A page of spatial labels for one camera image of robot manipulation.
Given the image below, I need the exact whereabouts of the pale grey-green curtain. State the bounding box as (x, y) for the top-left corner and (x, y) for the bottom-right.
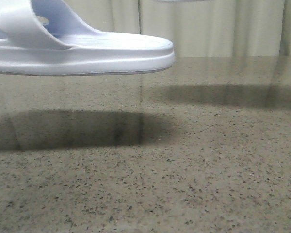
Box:
(72, 0), (291, 57)

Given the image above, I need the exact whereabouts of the light blue slipper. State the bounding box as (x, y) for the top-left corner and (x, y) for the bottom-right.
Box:
(155, 0), (211, 2)
(0, 0), (175, 76)

